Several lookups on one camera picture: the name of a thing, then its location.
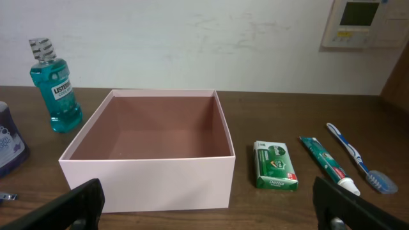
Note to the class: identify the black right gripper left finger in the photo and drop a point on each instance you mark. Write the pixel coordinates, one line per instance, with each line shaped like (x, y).
(80, 208)

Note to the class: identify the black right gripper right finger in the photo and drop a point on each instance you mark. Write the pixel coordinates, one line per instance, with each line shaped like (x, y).
(337, 208)

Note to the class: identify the blue white toothbrush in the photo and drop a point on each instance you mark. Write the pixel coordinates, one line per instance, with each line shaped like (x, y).
(378, 180)

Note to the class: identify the green toothpaste tube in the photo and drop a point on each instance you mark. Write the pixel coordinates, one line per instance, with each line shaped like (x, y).
(329, 164)

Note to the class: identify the green Dettol soap box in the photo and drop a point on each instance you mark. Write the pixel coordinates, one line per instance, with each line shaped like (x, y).
(273, 166)

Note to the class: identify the purple foam soap pump bottle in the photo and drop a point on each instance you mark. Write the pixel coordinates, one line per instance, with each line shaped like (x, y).
(14, 150)

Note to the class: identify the teal Listerine mouthwash bottle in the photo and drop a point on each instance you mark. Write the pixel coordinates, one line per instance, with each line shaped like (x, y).
(51, 76)

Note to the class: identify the blue disposable razor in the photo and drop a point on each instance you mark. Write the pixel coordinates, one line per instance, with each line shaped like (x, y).
(7, 197)

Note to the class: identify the pink open cardboard box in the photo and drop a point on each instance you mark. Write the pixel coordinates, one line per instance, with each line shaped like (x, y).
(155, 150)

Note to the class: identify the beige wall control panel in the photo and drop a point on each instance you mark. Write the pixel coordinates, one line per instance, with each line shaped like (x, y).
(360, 24)

